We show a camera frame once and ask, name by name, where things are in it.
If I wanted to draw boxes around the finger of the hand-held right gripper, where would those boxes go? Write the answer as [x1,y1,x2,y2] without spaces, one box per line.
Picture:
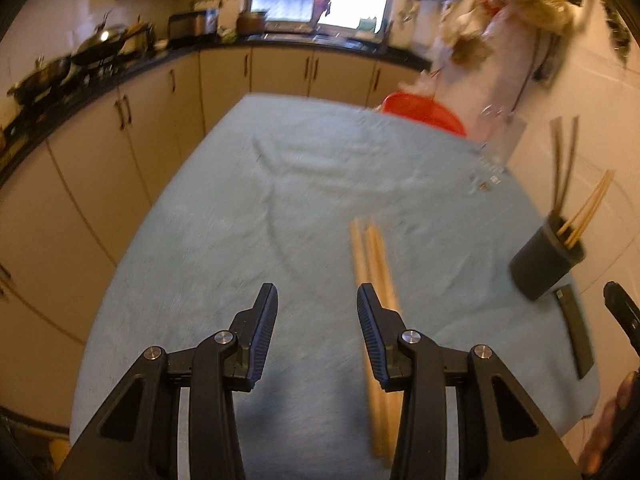
[603,281,640,357]

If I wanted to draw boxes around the black kitchen countertop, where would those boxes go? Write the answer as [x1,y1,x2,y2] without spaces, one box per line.
[0,30,433,186]

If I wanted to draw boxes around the large wok with lid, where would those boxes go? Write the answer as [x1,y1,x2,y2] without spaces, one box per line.
[72,10,156,68]

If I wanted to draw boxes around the hanging plastic bags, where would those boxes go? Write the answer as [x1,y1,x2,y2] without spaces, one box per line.
[430,0,576,111]

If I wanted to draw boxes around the dark wooden chopstick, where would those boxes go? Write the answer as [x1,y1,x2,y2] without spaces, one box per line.
[549,117,565,211]
[561,115,581,208]

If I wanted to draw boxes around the beige kitchen cabinets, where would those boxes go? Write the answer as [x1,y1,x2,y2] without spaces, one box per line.
[0,45,433,433]

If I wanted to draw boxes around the black chopstick holder cup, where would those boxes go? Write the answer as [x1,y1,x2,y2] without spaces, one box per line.
[509,209,587,302]

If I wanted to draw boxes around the brown cooking pot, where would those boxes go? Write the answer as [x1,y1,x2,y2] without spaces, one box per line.
[236,10,269,37]

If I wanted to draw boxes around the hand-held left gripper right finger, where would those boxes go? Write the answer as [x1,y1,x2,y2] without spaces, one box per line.
[356,282,583,480]

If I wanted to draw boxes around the clear plastic pitcher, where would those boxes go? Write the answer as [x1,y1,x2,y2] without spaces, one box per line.
[472,102,527,168]

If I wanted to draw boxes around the grey-blue tablecloth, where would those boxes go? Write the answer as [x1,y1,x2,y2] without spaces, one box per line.
[70,92,601,480]

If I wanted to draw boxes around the black flat rectangular bar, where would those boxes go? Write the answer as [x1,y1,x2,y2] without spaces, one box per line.
[555,283,596,380]

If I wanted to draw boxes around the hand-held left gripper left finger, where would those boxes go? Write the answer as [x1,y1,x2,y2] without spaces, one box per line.
[57,282,279,480]

